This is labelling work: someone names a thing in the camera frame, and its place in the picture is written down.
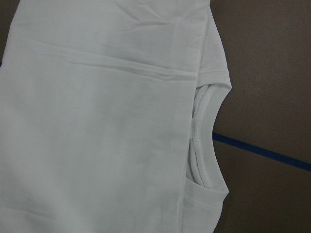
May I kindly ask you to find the white long-sleeve printed shirt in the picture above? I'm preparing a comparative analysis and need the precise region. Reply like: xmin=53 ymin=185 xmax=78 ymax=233
xmin=0 ymin=0 xmax=231 ymax=233

